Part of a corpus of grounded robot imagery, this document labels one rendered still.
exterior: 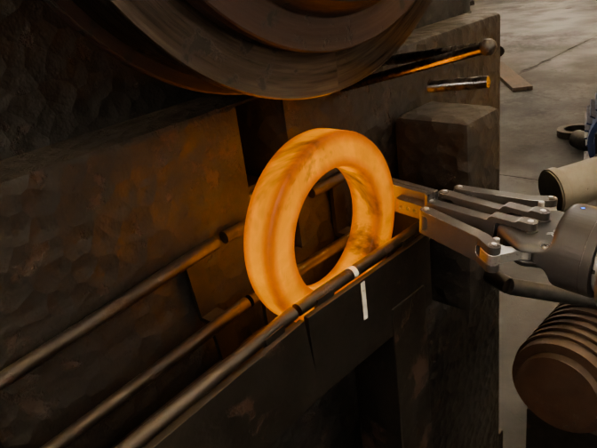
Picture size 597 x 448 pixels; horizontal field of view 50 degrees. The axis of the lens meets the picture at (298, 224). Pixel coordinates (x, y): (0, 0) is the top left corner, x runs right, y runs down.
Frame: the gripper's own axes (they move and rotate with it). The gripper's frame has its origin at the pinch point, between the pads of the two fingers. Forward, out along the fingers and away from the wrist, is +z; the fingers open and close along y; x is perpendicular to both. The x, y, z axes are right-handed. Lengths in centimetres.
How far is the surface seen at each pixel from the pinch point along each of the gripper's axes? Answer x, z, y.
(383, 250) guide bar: -2.8, -1.9, -6.2
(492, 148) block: 1.5, -2.5, 14.0
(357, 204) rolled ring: 0.5, 2.2, -5.0
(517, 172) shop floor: -80, 72, 193
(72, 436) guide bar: -6.3, 3.9, -37.3
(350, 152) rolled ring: 7.5, 0.3, -8.2
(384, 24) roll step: 18.5, -2.0, -6.4
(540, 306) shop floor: -76, 21, 100
